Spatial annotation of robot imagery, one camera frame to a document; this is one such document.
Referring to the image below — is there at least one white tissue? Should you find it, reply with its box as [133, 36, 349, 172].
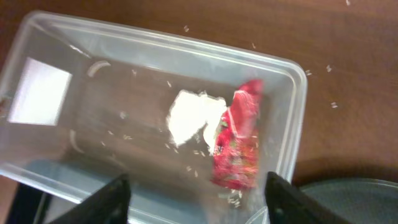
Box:
[166, 90, 227, 155]

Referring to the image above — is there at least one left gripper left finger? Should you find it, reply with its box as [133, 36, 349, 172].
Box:
[50, 174, 131, 224]

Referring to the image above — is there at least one round black tray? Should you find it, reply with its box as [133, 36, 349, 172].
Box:
[245, 177, 398, 224]

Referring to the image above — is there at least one clear plastic bin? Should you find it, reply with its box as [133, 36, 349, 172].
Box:
[1, 12, 307, 223]

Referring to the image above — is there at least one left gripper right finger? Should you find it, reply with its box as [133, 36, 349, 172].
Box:
[264, 172, 349, 224]

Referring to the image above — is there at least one black rectangular tray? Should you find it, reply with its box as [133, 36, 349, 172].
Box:
[5, 184, 52, 224]

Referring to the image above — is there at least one red snack wrapper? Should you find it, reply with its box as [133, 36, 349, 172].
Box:
[211, 79, 264, 190]

